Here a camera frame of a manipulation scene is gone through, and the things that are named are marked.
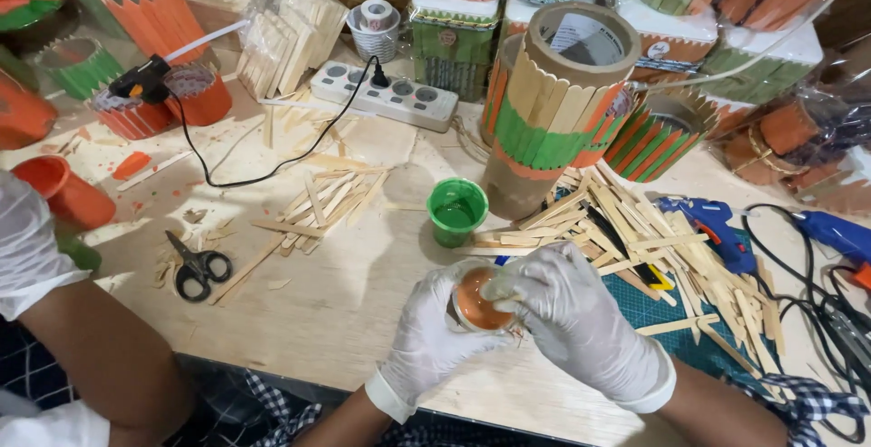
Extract orange plastic cup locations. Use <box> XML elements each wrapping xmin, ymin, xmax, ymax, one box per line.
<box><xmin>11</xmin><ymin>155</ymin><xmax>117</xmax><ymax>231</ymax></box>

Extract large heap of wooden sticks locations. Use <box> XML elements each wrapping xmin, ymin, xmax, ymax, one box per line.
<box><xmin>455</xmin><ymin>161</ymin><xmax>790</xmax><ymax>380</ymax></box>

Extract bagged bundles of wooden sticks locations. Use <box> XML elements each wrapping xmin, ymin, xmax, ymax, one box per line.
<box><xmin>235</xmin><ymin>0</ymin><xmax>351</xmax><ymax>101</ymax></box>

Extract black scissors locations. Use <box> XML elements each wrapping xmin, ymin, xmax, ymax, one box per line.
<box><xmin>164</xmin><ymin>230</ymin><xmax>234</xmax><ymax>303</ymax></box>

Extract person's right hand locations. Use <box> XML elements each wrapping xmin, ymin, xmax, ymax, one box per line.
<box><xmin>480</xmin><ymin>241</ymin><xmax>679</xmax><ymax>414</ymax></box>

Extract checked blue white shirt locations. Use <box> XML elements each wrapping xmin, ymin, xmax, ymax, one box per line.
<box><xmin>241</xmin><ymin>371</ymin><xmax>871</xmax><ymax>447</ymax></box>

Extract single wooden stick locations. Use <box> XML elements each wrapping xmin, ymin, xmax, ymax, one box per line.
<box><xmin>116</xmin><ymin>151</ymin><xmax>195</xmax><ymax>192</ymax></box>

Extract white power strip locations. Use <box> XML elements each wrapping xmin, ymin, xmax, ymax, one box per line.
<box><xmin>310</xmin><ymin>60</ymin><xmax>460</xmax><ymax>133</ymax></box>

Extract white tape roll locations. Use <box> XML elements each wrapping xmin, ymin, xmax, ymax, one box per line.
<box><xmin>358</xmin><ymin>0</ymin><xmax>396</xmax><ymax>33</ymax></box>

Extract orange green striped stick holder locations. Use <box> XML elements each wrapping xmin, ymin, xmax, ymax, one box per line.
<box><xmin>602</xmin><ymin>88</ymin><xmax>721</xmax><ymax>184</ymax></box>

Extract tangle of black cables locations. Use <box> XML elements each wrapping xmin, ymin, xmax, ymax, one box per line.
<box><xmin>740</xmin><ymin>203</ymin><xmax>871</xmax><ymax>444</ymax></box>

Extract white woven cup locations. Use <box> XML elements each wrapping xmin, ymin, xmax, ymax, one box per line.
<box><xmin>346</xmin><ymin>5</ymin><xmax>402</xmax><ymax>64</ymax></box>

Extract orange painted stick piece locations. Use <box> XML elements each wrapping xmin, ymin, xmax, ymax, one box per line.
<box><xmin>111</xmin><ymin>151</ymin><xmax>153</xmax><ymax>182</ymax></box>

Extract white box with orange trim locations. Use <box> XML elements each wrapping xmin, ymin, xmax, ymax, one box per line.
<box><xmin>612</xmin><ymin>0</ymin><xmax>719</xmax><ymax>84</ymax></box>

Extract black plug and cable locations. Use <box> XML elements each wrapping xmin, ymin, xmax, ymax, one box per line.
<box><xmin>162</xmin><ymin>55</ymin><xmax>391</xmax><ymax>189</ymax></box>

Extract green cutting mat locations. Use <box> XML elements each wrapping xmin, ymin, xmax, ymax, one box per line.
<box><xmin>490</xmin><ymin>185</ymin><xmax>780</xmax><ymax>393</ymax></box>

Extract white box with green trim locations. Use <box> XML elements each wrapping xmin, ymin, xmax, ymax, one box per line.
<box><xmin>701</xmin><ymin>21</ymin><xmax>826</xmax><ymax>108</ymax></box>

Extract wrapped brown stick holder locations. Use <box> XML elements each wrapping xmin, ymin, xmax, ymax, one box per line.
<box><xmin>711</xmin><ymin>83</ymin><xmax>871</xmax><ymax>216</ymax></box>

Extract blue glue gun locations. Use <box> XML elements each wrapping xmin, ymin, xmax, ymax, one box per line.
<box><xmin>655</xmin><ymin>196</ymin><xmax>759</xmax><ymax>275</ymax></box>
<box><xmin>793</xmin><ymin>210</ymin><xmax>871</xmax><ymax>290</ymax></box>

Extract tall orange stick holder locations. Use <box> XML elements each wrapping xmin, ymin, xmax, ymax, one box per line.
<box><xmin>97</xmin><ymin>0</ymin><xmax>209</xmax><ymax>67</ymax></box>

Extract yellow black box cutter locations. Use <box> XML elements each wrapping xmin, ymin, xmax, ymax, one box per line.
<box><xmin>585</xmin><ymin>205</ymin><xmax>676</xmax><ymax>293</ymax></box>

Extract small pile of wooden sticks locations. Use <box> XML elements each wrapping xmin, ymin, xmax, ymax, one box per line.
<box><xmin>207</xmin><ymin>154</ymin><xmax>394</xmax><ymax>306</ymax></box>

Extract green stick-clad box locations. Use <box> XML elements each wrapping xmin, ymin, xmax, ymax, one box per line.
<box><xmin>409</xmin><ymin>0</ymin><xmax>503</xmax><ymax>103</ymax></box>

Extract black glue gun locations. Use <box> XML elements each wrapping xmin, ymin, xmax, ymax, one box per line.
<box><xmin>108</xmin><ymin>20</ymin><xmax>250</xmax><ymax>106</ymax></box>

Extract clear cup of orange paint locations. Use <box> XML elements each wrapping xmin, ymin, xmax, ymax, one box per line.
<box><xmin>445</xmin><ymin>261</ymin><xmax>521</xmax><ymax>335</ymax></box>

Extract cardboard tube with orange sticks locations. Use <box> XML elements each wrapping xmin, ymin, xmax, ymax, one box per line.
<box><xmin>479</xmin><ymin>32</ymin><xmax>526</xmax><ymax>150</ymax></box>

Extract green paint cup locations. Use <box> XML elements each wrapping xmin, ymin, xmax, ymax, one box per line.
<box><xmin>426</xmin><ymin>177</ymin><xmax>490</xmax><ymax>249</ymax></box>

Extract cardboard tube with painted sticks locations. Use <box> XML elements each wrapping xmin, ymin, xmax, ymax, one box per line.
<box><xmin>480</xmin><ymin>2</ymin><xmax>642</xmax><ymax>222</ymax></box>

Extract small orange stick holder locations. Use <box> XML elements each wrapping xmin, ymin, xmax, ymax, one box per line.
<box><xmin>162</xmin><ymin>64</ymin><xmax>234</xmax><ymax>127</ymax></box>
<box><xmin>87</xmin><ymin>86</ymin><xmax>175</xmax><ymax>142</ymax></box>

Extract person's left hand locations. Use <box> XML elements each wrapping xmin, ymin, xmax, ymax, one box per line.
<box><xmin>364</xmin><ymin>260</ymin><xmax>518</xmax><ymax>425</ymax></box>

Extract large orange holder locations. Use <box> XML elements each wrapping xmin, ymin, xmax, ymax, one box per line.
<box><xmin>0</xmin><ymin>69</ymin><xmax>59</xmax><ymax>151</ymax></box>

